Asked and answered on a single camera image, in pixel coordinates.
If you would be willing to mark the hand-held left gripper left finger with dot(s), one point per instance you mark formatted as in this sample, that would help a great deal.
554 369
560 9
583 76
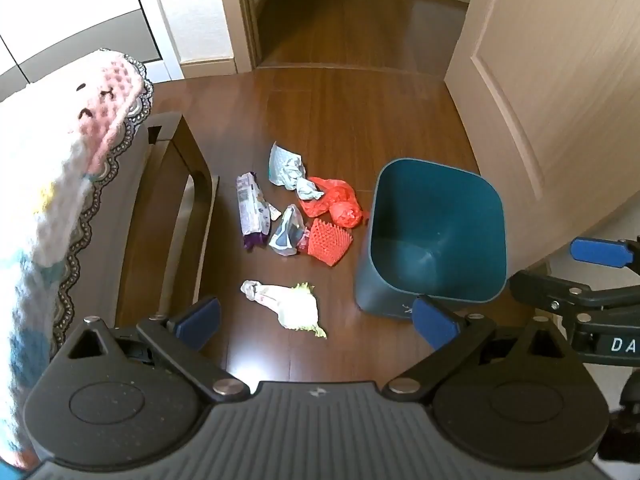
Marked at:
199 319

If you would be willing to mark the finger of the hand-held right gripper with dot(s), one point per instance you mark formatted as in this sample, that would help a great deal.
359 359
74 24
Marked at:
597 252
547 287

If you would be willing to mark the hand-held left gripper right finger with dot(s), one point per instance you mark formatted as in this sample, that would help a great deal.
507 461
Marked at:
434 324

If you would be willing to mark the teal plastic bin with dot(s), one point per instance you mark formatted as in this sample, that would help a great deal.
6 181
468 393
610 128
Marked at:
435 240

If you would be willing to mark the purple snack wrapper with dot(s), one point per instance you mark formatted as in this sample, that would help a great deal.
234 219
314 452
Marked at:
252 210

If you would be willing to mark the clear silver wrapper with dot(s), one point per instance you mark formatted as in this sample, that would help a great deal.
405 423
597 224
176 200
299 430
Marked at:
289 230

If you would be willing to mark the orange foam fruit net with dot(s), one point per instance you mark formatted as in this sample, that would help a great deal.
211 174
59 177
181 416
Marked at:
327 244

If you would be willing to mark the red plastic bag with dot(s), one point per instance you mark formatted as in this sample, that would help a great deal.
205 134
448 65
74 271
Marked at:
337 205

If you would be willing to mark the beige wooden door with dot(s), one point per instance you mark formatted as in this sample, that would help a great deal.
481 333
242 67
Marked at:
560 85

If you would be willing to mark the crumpled white blue wrapper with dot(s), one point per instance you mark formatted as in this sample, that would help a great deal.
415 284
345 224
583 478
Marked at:
289 170

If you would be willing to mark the lace trimmed cloth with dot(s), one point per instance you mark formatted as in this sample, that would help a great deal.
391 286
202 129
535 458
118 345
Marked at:
127 125

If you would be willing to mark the pink white knitted blanket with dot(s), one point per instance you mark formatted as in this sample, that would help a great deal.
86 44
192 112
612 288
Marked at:
45 170

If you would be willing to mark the white wardrobe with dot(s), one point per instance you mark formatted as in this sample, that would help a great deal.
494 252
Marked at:
75 10

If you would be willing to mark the dark wooden furniture frame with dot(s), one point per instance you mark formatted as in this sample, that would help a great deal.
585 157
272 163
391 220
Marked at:
190 160

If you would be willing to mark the beige door frame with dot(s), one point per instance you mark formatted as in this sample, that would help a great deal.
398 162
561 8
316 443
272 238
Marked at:
246 15

